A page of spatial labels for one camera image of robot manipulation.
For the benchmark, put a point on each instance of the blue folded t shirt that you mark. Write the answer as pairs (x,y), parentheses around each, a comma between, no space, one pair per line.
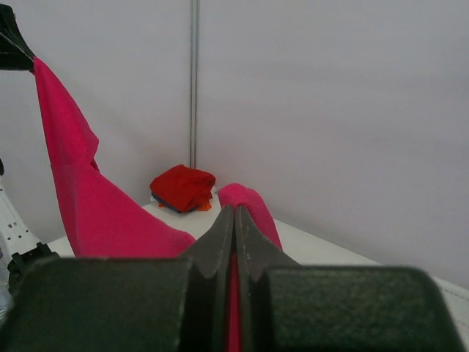
(157,199)

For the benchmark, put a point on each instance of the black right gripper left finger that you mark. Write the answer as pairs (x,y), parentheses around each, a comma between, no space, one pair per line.
(179,304)

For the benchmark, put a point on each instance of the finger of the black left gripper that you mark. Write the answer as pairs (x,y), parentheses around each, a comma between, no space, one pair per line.
(15,53)

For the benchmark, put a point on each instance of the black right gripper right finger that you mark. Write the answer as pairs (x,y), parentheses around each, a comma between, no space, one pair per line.
(286,306)

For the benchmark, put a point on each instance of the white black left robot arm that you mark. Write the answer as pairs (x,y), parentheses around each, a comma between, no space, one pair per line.
(19,247)

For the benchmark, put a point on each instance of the red folded t shirt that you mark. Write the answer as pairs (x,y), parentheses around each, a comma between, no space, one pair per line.
(184,187)

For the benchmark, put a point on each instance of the magenta t shirt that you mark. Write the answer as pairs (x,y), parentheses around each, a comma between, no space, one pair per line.
(100,220)

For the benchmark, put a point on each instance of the aluminium corner post left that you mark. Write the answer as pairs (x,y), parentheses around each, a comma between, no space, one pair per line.
(194,69)

